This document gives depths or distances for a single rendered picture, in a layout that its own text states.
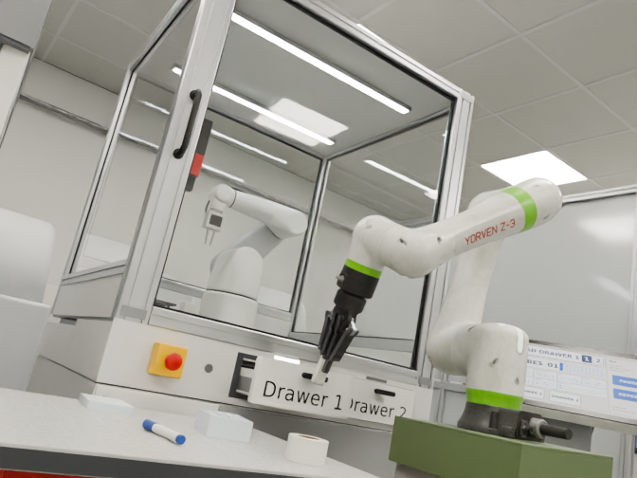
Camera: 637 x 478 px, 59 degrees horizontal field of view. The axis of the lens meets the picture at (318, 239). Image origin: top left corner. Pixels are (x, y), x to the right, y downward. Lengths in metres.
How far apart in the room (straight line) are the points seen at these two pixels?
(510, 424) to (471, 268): 0.43
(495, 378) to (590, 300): 1.63
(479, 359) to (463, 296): 0.22
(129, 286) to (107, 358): 0.17
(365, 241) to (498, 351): 0.39
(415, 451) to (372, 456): 0.46
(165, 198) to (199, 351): 0.38
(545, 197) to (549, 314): 1.57
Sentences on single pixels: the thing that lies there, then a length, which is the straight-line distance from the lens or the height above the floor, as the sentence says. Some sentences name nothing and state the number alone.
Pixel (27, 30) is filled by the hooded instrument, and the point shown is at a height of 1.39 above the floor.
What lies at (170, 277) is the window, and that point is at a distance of 1.44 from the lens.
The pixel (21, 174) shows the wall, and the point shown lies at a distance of 4.67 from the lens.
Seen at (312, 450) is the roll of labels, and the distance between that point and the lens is 1.00.
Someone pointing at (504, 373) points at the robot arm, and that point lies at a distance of 1.35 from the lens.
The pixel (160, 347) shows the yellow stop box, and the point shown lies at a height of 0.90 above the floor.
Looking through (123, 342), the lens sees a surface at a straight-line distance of 1.39.
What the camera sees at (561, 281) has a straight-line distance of 3.03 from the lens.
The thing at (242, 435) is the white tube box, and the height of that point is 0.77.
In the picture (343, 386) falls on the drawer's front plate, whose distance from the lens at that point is 1.52.
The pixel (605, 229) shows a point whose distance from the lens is 3.00.
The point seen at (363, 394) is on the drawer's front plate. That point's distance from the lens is 1.69.
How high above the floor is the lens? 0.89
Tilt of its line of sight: 14 degrees up
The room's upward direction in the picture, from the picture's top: 12 degrees clockwise
